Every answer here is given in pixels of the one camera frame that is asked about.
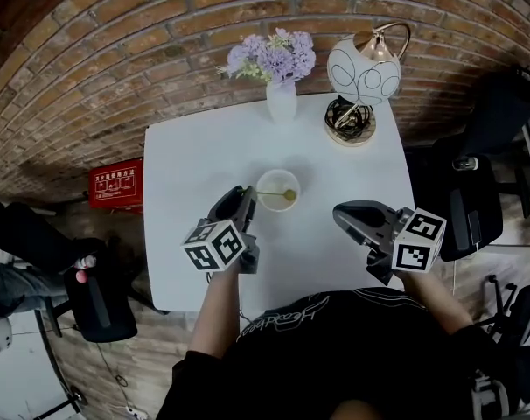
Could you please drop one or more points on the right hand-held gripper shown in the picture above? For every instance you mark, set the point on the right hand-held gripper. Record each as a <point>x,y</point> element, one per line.
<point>416,243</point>

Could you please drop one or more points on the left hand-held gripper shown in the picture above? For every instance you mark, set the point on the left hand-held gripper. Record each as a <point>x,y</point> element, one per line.
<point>214,245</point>

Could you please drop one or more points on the white cup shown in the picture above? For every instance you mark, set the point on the white cup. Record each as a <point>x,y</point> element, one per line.
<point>279,181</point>

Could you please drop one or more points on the thin stick with yellow-green tip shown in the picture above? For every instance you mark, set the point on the thin stick with yellow-green tip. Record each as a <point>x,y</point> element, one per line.
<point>290,195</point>

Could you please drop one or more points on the person's right forearm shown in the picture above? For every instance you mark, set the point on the person's right forearm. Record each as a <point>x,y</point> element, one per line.
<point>435,300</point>

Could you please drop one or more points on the person's left forearm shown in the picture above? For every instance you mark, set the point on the person's left forearm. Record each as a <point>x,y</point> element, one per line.
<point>214,309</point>

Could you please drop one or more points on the white ceramic vase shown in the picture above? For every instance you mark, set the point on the white ceramic vase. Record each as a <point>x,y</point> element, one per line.
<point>281,102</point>

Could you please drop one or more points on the red box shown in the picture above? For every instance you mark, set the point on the red box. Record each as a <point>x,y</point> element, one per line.
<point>116,184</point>

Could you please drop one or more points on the black office chair with headrest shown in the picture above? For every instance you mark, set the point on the black office chair with headrest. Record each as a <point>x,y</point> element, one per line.
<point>483,177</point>

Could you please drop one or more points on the person's black shirt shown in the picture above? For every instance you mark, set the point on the person's black shirt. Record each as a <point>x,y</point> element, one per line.
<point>335,357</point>

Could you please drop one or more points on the white globe lamp gold stand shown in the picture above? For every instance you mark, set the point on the white globe lamp gold stand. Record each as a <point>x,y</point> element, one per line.
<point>363,74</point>

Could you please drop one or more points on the purple artificial flowers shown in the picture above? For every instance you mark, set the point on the purple artificial flowers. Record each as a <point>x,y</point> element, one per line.
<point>274,55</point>

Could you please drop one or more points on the pink and white bottle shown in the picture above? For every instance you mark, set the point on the pink and white bottle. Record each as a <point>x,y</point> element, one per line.
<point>83,269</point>

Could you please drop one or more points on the white power strip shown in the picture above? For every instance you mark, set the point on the white power strip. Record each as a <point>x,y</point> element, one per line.
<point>134,413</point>

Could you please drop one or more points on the grey cloth bag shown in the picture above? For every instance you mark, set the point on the grey cloth bag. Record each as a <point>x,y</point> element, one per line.
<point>9,289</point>

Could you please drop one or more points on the black office chair metal frame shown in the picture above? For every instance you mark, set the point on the black office chair metal frame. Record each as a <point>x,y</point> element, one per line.
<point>520,317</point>

